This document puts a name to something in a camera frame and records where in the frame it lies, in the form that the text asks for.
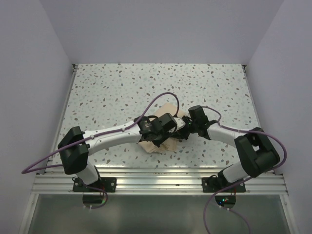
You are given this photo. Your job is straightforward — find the beige cloth mat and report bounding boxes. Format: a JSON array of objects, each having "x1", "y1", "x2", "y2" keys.
[{"x1": 138, "y1": 103, "x2": 178, "y2": 154}]

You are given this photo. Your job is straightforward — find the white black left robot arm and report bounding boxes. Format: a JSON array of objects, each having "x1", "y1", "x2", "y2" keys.
[{"x1": 58, "y1": 113, "x2": 185, "y2": 185}]

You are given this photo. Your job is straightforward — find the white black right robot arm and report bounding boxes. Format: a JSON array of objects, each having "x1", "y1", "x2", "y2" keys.
[{"x1": 173, "y1": 105, "x2": 280, "y2": 192}]

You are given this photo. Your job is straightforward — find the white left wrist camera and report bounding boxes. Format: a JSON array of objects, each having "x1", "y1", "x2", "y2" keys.
[{"x1": 174, "y1": 117, "x2": 185, "y2": 131}]

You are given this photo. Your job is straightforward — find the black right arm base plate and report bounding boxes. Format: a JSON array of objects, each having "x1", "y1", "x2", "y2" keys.
[{"x1": 201, "y1": 175, "x2": 246, "y2": 193}]

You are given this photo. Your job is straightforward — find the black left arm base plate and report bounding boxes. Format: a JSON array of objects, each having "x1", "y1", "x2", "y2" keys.
[{"x1": 72, "y1": 177, "x2": 117, "y2": 193}]

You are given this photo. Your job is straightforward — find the aluminium rail frame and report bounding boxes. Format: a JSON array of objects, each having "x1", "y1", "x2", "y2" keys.
[{"x1": 18, "y1": 63, "x2": 299, "y2": 234}]

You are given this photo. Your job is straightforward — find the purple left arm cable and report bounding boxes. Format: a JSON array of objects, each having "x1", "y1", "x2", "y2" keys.
[{"x1": 21, "y1": 92, "x2": 181, "y2": 209}]

